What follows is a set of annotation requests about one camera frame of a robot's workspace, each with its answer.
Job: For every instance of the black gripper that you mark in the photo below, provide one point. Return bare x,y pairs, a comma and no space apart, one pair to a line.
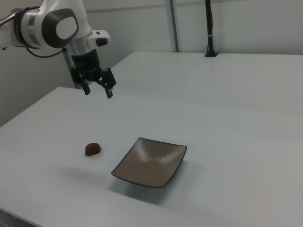
85,60

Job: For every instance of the small round red food item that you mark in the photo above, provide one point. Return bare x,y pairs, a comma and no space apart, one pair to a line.
92,149

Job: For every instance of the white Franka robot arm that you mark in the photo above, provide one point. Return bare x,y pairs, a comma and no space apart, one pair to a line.
35,26

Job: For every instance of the square brown ceramic plate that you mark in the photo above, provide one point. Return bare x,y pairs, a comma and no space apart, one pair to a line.
149,163

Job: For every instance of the black pole with base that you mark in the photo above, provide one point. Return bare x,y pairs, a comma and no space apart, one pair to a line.
209,26

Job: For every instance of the grey metal post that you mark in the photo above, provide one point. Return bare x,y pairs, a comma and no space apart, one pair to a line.
70,71

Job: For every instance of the grey vertical wall profile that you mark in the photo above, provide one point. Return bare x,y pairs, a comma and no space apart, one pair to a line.
174,23

